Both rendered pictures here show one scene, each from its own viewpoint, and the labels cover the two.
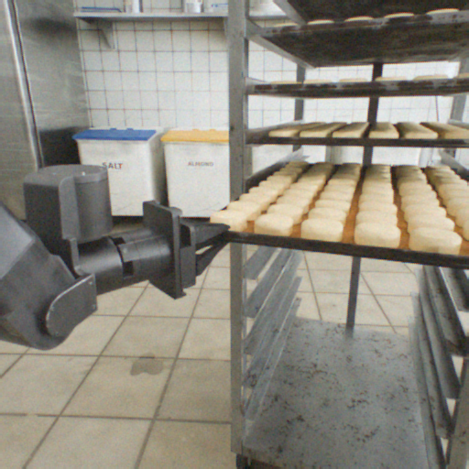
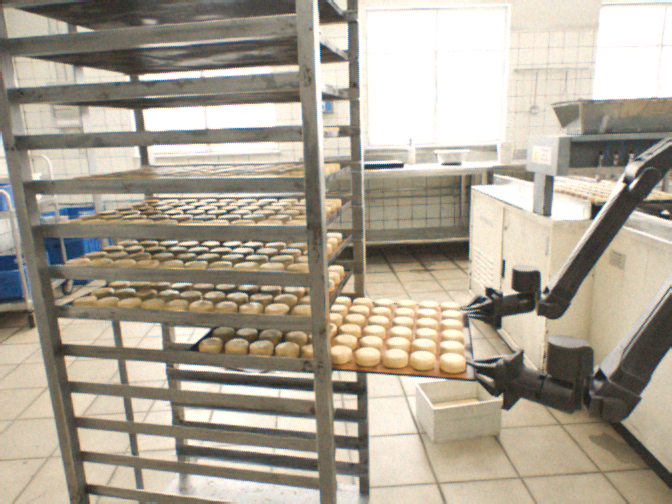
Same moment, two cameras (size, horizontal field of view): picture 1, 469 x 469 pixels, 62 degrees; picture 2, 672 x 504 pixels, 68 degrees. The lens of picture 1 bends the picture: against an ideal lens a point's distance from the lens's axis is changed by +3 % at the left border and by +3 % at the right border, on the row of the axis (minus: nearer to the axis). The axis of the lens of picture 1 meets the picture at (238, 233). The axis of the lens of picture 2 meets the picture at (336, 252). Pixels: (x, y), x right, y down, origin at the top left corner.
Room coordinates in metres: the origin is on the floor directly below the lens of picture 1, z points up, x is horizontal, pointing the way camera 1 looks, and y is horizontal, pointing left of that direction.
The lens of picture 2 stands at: (0.82, 0.88, 1.23)
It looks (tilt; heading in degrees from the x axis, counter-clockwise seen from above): 14 degrees down; 263
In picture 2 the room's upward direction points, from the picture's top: 2 degrees counter-clockwise
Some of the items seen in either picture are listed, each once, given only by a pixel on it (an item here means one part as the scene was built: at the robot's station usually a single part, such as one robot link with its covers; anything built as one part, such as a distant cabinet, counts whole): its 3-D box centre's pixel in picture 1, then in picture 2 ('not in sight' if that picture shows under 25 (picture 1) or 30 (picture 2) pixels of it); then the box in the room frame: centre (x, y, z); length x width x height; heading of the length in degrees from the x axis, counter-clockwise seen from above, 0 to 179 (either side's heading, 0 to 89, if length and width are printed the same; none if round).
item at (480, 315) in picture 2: not in sight; (477, 308); (0.33, -0.27, 0.78); 0.09 x 0.07 x 0.07; 11
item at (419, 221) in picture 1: (430, 226); (427, 316); (0.47, -0.24, 0.78); 0.05 x 0.05 x 0.02
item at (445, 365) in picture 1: (430, 310); (262, 407); (0.90, -0.50, 0.42); 0.64 x 0.03 x 0.03; 161
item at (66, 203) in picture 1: (53, 240); (583, 374); (0.32, 0.16, 0.81); 0.12 x 0.09 x 0.12; 162
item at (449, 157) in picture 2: not in sight; (451, 157); (-0.86, -3.75, 0.94); 0.33 x 0.33 x 0.12
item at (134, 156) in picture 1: (126, 176); not in sight; (3.16, 0.91, 0.38); 0.64 x 0.54 x 0.77; 179
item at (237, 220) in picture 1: (228, 221); (452, 363); (0.50, 0.01, 0.78); 0.05 x 0.05 x 0.02
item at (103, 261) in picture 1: (86, 263); (560, 390); (0.35, 0.15, 0.78); 0.07 x 0.06 x 0.07; 131
